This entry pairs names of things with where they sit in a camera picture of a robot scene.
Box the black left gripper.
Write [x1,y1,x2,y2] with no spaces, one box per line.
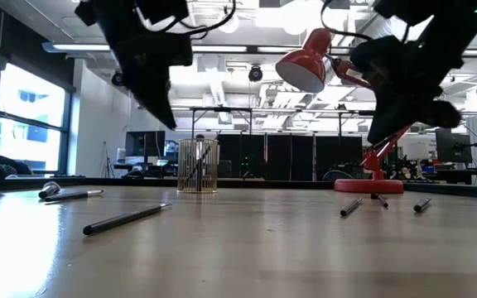
[109,31,194,130]

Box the black aluminium table frame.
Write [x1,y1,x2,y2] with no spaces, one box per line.
[0,175,477,200]

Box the white ring ceiling light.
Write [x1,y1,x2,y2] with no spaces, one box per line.
[217,14,240,35]

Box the black computer monitor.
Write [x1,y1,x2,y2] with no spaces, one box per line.
[435,127,474,165]
[124,130,166,165]

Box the gold wire basket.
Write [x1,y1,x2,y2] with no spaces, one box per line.
[176,137,219,195]

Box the black partition panel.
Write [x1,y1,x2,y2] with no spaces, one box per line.
[266,132,316,181]
[315,134,364,181]
[217,132,267,181]

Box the thin dark makeup brush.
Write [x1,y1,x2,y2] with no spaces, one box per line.
[44,189,105,203]

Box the small pen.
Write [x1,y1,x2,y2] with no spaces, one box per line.
[370,193,389,209]

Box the black bag pile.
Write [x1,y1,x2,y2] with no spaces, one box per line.
[0,153,33,180]

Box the black pen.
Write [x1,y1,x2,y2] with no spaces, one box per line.
[82,202,173,237]

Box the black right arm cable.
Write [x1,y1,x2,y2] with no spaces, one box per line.
[320,0,374,42]

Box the large glass window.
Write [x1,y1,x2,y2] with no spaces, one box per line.
[0,61,72,175]

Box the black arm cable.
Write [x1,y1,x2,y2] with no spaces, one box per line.
[134,0,238,41]
[320,0,374,42]

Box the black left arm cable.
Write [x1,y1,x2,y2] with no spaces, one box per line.
[134,0,238,41]

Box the red desk lamp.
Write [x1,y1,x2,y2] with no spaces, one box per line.
[274,27,413,195]

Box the short dark makeup brush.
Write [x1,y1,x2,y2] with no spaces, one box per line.
[412,197,432,214]
[340,197,364,218]

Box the dark office desk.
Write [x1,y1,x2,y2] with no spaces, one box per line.
[435,168,477,185]
[112,161,180,179]

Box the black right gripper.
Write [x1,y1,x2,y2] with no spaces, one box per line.
[349,35,463,145]

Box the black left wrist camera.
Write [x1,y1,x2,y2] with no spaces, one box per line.
[135,0,190,26]

